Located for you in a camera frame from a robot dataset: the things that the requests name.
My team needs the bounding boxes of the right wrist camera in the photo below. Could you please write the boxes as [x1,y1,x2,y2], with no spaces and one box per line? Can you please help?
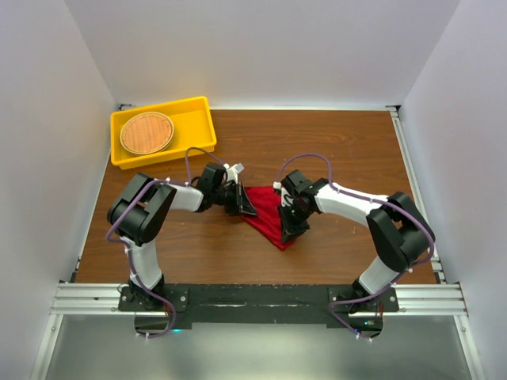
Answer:
[273,181,289,207]

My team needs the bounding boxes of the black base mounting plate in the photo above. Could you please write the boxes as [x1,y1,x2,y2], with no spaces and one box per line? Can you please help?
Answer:
[118,284,400,336]

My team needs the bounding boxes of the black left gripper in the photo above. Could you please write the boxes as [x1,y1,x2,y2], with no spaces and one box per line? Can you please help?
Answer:
[212,180,256,215]

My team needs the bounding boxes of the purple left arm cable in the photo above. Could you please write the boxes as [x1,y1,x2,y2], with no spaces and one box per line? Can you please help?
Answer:
[105,146,229,341]

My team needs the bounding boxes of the aluminium frame rail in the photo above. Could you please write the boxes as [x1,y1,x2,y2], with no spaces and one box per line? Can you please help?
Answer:
[29,104,486,380]

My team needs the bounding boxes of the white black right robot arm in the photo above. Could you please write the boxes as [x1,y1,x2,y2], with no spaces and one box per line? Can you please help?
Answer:
[273,170,435,311]

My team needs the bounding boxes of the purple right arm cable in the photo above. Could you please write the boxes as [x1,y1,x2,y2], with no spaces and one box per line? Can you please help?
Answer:
[276,153,436,344]

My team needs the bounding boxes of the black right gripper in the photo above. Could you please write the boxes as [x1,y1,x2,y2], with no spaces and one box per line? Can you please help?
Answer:
[276,202,314,245]

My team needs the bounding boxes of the round woven coaster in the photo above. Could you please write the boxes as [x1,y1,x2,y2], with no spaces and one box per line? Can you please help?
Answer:
[120,112,175,155]

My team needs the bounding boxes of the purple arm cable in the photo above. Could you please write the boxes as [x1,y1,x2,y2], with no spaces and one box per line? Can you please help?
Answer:
[105,146,229,341]
[276,153,436,344]

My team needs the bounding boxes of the red cloth napkin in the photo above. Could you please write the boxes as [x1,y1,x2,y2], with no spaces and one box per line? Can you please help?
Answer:
[241,186,291,251]

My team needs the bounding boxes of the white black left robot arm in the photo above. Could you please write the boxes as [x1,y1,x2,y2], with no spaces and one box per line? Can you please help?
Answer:
[106,162,257,311]

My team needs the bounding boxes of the yellow plastic tray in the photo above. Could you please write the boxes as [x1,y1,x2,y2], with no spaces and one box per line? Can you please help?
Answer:
[110,96,217,169]

